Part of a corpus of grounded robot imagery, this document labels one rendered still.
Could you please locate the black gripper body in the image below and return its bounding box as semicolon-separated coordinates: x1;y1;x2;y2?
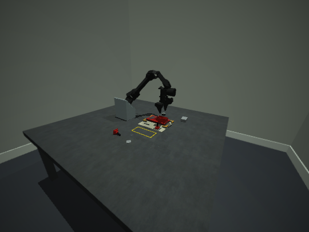
155;95;167;107

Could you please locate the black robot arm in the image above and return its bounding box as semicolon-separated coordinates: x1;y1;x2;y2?
125;70;176;104

